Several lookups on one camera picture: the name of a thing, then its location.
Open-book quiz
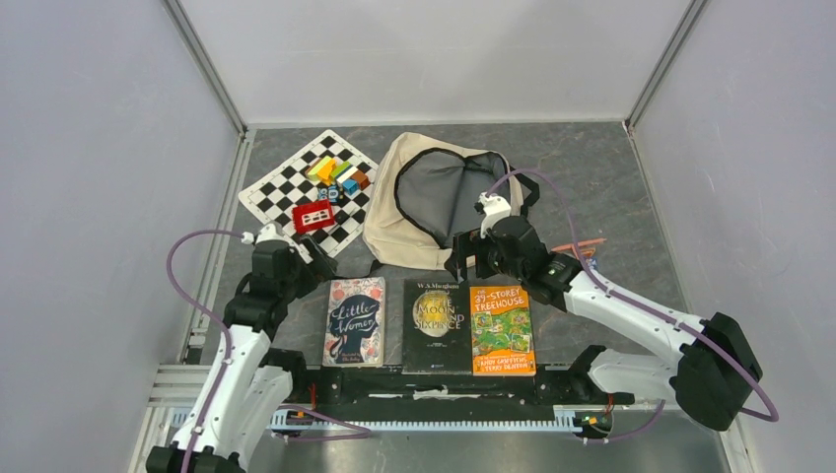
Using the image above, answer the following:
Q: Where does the beige canvas backpack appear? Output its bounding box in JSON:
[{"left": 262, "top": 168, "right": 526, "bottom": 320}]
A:
[{"left": 362, "top": 132, "right": 539, "bottom": 270}]

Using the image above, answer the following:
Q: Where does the Little Women book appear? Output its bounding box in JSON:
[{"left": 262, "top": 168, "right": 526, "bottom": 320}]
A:
[{"left": 322, "top": 277, "right": 385, "bottom": 368}]

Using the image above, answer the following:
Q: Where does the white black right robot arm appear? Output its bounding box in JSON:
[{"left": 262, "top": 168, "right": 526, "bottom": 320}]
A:
[{"left": 445, "top": 216, "right": 763, "bottom": 432}]

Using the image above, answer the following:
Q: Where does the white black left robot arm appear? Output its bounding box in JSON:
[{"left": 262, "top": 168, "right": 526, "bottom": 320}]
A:
[{"left": 145, "top": 228, "right": 336, "bottom": 472}]

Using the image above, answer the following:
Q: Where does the salmon pencil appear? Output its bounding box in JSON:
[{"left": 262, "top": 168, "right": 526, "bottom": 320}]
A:
[{"left": 551, "top": 237, "right": 606, "bottom": 252}]

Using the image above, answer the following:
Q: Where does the red plastic block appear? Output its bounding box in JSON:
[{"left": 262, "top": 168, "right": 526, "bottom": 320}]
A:
[{"left": 292, "top": 200, "right": 335, "bottom": 234}]

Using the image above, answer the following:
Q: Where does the orange Treehouse book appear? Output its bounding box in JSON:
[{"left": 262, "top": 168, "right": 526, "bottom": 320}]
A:
[{"left": 469, "top": 286, "right": 536, "bottom": 376}]

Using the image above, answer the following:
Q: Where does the black white chessboard mat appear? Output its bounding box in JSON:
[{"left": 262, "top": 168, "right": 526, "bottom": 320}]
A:
[{"left": 238, "top": 129, "right": 379, "bottom": 257}]

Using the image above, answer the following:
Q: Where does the black Moon and Sixpence book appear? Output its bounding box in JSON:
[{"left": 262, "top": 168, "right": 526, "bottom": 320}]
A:
[{"left": 402, "top": 280, "right": 472, "bottom": 374}]

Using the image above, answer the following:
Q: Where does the green yellow block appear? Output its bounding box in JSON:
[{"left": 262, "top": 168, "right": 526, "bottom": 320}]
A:
[{"left": 306, "top": 156, "right": 337, "bottom": 185}]

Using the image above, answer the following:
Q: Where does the orange block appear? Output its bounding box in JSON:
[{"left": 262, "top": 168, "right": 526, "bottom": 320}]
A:
[{"left": 317, "top": 160, "right": 338, "bottom": 185}]

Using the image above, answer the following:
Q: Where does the blue cube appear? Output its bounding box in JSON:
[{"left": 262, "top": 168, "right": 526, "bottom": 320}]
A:
[{"left": 343, "top": 178, "right": 360, "bottom": 196}]

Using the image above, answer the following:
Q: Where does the brown block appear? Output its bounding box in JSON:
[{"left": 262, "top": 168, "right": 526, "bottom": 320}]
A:
[{"left": 351, "top": 170, "right": 371, "bottom": 190}]

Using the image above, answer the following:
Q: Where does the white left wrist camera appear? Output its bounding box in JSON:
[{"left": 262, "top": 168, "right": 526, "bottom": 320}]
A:
[{"left": 240, "top": 223, "right": 288, "bottom": 245}]

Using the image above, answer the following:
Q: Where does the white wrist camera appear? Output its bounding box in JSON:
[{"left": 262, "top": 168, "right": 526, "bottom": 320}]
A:
[
  {"left": 240, "top": 223, "right": 288, "bottom": 245},
  {"left": 476, "top": 192, "right": 512, "bottom": 238}
]

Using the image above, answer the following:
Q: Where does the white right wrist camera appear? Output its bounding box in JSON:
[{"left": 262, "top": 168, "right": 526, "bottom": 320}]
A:
[{"left": 476, "top": 192, "right": 512, "bottom": 238}]

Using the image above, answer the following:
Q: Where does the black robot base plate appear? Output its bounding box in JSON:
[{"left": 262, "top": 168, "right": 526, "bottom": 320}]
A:
[{"left": 285, "top": 364, "right": 635, "bottom": 422}]

